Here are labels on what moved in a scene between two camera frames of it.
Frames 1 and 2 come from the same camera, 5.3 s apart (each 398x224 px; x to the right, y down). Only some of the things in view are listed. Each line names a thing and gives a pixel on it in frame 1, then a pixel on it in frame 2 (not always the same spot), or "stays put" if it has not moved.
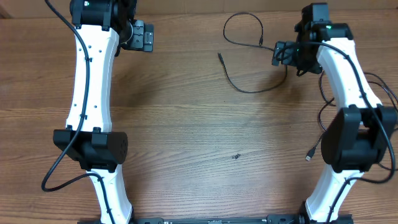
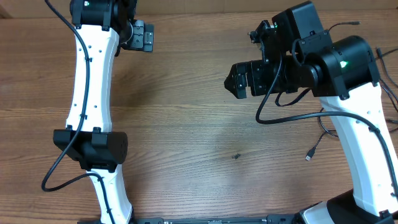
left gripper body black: x=139 y=40 stays put
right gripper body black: x=280 y=53 to x=252 y=79
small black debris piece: x=236 y=156 stays put
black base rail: x=298 y=219 stays put
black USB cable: x=242 y=91 to x=379 y=55
